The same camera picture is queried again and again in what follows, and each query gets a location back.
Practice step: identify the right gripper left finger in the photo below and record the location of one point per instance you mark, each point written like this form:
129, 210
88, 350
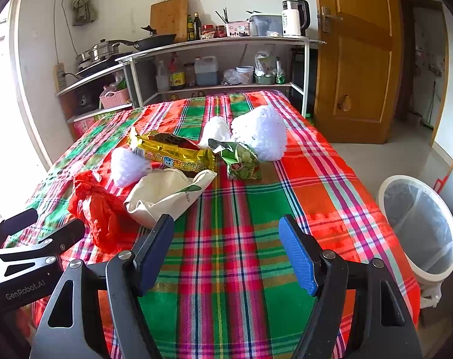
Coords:
129, 276

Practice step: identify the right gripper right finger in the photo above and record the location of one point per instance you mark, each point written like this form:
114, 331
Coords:
322, 274

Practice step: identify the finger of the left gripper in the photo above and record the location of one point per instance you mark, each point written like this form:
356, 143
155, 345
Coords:
55, 244
16, 223

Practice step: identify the red plastic bag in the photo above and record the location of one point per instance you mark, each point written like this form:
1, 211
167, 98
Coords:
103, 213

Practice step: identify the beige paper bag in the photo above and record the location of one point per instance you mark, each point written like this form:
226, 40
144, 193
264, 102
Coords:
165, 191

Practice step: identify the small white foam net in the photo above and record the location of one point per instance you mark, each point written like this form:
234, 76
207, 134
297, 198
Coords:
127, 167

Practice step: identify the yellow snack wrapper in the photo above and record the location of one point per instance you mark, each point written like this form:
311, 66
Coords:
171, 151

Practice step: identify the green snack wrapper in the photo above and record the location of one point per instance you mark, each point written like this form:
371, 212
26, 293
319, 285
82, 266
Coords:
241, 161

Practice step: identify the large white foam net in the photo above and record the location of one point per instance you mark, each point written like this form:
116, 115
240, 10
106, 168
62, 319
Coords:
263, 130

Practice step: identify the white tissue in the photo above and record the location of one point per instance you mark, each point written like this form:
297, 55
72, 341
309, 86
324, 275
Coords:
215, 128

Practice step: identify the white trash bin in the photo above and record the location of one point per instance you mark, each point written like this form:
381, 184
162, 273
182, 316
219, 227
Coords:
423, 224

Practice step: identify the white kitchen shelf rack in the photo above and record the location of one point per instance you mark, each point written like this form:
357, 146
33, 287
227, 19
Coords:
279, 62

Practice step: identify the plaid red green tablecloth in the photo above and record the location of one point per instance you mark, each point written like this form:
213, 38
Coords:
227, 289

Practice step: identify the pink plastic basket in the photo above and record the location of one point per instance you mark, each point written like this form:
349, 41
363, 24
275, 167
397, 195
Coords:
111, 98

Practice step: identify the white power strip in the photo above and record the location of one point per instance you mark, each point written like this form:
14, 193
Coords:
59, 77

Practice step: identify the steel pot with lid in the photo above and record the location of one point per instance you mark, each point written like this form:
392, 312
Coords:
99, 51

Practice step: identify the yellow label sauce bottle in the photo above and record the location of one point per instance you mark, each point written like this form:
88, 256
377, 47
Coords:
176, 73

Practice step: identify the white oil jug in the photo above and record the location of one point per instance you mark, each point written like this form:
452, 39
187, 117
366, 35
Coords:
206, 71

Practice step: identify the white plastic tub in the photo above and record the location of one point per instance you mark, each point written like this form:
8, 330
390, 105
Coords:
246, 74

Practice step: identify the black frying pan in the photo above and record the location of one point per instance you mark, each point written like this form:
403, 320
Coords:
154, 40

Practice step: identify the wooden cutting board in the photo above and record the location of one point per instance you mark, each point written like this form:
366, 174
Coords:
170, 17

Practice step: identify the dark sauce bottle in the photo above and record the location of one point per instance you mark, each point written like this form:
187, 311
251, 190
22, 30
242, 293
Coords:
197, 26

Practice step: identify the clear plastic storage box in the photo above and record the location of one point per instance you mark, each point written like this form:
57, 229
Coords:
265, 25

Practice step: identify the pink utensil holder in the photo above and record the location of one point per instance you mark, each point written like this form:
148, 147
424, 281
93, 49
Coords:
238, 29

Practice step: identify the white electric kettle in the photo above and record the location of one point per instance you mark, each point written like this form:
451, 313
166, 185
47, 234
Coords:
295, 18

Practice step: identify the wooden door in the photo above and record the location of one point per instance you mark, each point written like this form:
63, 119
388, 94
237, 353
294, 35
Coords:
359, 69

